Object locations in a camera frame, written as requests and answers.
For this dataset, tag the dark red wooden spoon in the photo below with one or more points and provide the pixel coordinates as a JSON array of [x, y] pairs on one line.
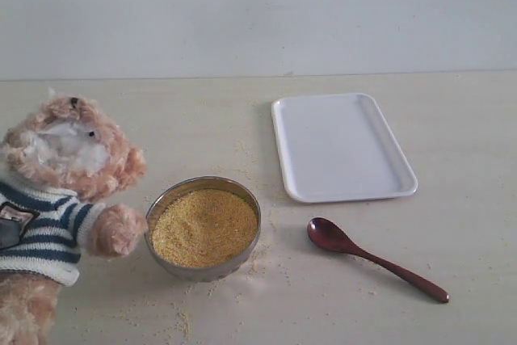
[[328, 236]]

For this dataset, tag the plush teddy bear striped sweater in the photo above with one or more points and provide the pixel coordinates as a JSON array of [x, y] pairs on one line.
[[58, 167]]

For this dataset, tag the white plastic tray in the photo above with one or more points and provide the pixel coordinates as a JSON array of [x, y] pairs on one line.
[[339, 147]]

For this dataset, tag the yellow millet grain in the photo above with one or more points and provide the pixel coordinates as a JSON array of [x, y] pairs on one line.
[[204, 228]]

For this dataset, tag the steel bowl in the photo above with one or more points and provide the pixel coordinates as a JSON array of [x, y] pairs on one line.
[[207, 274]]

